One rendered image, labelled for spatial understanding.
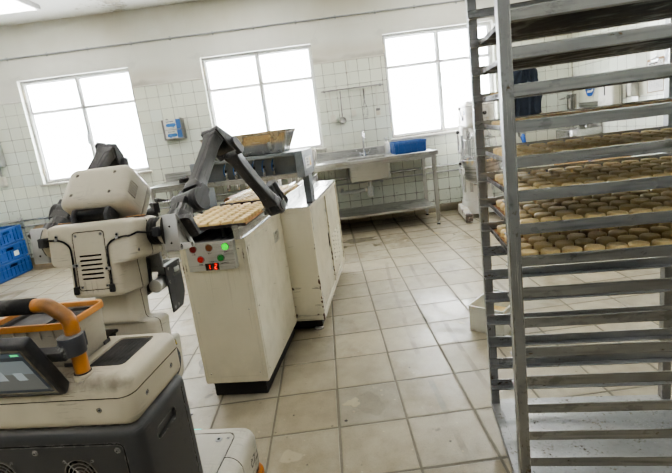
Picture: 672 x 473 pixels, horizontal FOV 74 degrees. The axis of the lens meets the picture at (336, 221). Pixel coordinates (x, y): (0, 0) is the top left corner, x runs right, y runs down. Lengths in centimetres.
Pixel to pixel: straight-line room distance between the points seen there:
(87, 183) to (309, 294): 174
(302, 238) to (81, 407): 186
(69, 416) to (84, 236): 51
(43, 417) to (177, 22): 550
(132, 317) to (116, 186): 40
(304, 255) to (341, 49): 369
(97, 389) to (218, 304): 121
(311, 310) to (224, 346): 77
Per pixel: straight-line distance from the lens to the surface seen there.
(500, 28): 123
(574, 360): 198
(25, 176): 712
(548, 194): 129
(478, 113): 166
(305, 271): 288
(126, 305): 154
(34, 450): 138
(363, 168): 538
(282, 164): 285
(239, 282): 224
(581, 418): 199
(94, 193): 152
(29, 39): 703
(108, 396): 118
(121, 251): 144
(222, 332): 238
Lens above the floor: 129
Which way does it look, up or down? 12 degrees down
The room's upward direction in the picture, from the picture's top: 7 degrees counter-clockwise
